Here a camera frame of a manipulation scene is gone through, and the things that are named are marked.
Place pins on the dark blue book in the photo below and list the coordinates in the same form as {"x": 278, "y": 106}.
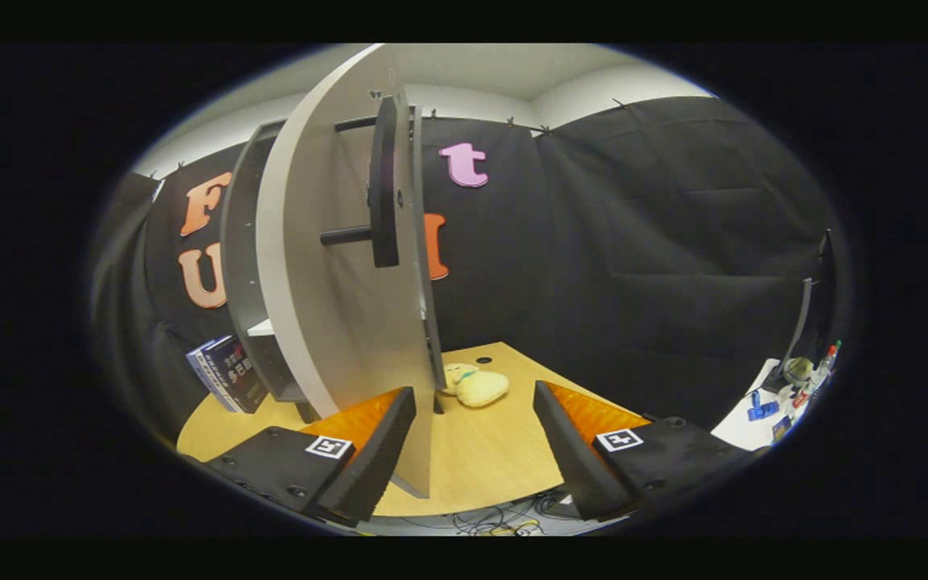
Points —
{"x": 237, "y": 374}

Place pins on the clear bottle with red cap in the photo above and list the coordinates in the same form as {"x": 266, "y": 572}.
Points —
{"x": 826, "y": 366}

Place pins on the small round greenish object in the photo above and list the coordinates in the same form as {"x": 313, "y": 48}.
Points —
{"x": 797, "y": 370}

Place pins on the light blue book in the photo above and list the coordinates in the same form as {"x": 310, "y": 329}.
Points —
{"x": 200, "y": 370}

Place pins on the small blue packet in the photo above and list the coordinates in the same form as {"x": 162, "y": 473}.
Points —
{"x": 762, "y": 410}

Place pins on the yellow plush toy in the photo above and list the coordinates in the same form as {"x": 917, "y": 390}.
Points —
{"x": 484, "y": 389}

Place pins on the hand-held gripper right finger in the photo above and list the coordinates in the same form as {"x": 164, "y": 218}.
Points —
{"x": 577, "y": 459}

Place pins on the dark grey cabinet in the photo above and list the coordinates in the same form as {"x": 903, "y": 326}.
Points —
{"x": 240, "y": 242}

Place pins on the beige cabinet door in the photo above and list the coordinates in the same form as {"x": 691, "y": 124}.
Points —
{"x": 311, "y": 306}

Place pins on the black backdrop cloth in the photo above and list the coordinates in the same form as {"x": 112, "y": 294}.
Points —
{"x": 657, "y": 258}

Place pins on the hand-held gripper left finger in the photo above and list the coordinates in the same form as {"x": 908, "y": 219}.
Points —
{"x": 367, "y": 463}

